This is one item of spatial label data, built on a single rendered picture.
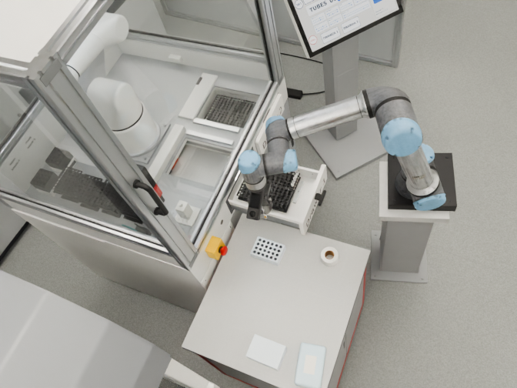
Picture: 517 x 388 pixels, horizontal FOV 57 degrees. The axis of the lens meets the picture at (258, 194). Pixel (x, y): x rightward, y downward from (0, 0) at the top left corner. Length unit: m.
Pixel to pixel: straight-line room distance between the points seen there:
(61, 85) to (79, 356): 0.56
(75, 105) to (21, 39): 0.18
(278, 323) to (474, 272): 1.31
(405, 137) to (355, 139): 1.68
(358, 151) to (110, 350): 2.31
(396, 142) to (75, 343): 1.03
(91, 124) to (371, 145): 2.24
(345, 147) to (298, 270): 1.34
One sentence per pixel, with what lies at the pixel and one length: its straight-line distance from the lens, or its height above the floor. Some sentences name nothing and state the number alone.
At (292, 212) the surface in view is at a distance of 1.99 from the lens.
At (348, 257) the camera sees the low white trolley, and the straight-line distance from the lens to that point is 1.98.
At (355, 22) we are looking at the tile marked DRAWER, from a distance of 2.43.
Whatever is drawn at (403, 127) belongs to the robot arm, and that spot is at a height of 1.43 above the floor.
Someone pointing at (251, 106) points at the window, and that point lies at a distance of 2.04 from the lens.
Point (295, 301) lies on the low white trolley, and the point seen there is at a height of 0.76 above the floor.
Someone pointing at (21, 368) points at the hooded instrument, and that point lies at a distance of 1.09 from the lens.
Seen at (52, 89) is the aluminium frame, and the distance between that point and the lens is 1.09.
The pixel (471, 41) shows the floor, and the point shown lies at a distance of 3.85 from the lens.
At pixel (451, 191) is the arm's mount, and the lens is 2.11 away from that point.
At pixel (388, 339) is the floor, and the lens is 2.67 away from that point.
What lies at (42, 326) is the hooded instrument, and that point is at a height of 1.72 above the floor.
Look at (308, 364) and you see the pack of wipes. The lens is 1.82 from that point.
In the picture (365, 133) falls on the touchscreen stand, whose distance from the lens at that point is 3.19.
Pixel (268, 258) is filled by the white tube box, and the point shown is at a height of 0.80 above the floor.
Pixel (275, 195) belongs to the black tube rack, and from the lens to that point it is 1.97.
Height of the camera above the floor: 2.59
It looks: 59 degrees down
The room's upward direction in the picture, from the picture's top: 19 degrees counter-clockwise
